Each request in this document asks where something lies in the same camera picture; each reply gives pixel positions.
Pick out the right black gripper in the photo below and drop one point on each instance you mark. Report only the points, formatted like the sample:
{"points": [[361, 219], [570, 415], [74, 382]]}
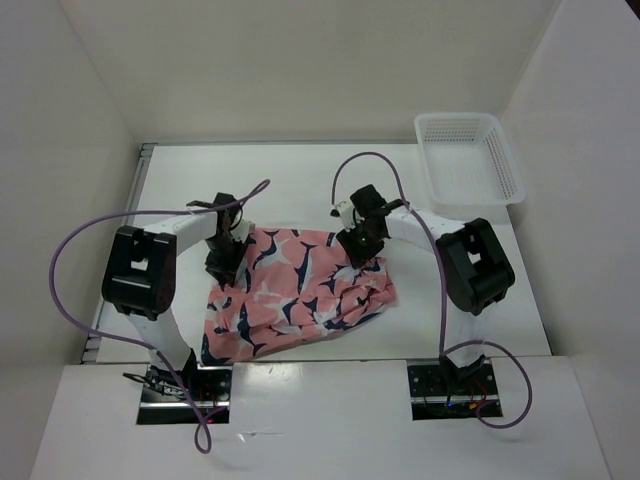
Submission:
{"points": [[356, 253]]}

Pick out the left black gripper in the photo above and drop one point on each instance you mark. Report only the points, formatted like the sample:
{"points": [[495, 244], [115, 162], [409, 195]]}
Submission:
{"points": [[218, 269]]}

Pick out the pink shark print shorts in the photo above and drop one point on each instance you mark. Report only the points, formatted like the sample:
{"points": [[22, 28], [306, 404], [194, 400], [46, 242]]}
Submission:
{"points": [[293, 287]]}

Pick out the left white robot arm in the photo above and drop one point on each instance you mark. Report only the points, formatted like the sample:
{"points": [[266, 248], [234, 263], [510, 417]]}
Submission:
{"points": [[141, 274]]}

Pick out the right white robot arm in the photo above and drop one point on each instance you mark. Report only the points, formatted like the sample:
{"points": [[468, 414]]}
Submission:
{"points": [[473, 267]]}

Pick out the white plastic basket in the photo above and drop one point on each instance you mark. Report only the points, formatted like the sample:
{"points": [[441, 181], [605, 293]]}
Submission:
{"points": [[468, 160]]}

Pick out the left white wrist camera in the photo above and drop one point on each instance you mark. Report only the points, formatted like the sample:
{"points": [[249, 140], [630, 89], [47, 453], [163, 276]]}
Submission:
{"points": [[240, 232]]}

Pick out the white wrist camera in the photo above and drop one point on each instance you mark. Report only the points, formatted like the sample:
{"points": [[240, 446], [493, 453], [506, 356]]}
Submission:
{"points": [[346, 212], [240, 232]]}

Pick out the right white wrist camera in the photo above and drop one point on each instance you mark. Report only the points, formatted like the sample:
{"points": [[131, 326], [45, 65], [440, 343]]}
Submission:
{"points": [[346, 212]]}

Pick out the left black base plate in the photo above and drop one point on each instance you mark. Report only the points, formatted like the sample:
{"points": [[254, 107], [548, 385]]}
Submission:
{"points": [[162, 402]]}

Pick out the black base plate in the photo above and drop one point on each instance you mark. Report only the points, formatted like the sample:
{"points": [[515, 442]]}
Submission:
{"points": [[162, 402], [432, 399]]}

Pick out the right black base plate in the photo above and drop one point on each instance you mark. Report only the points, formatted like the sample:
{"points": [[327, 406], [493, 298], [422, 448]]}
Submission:
{"points": [[432, 399]]}

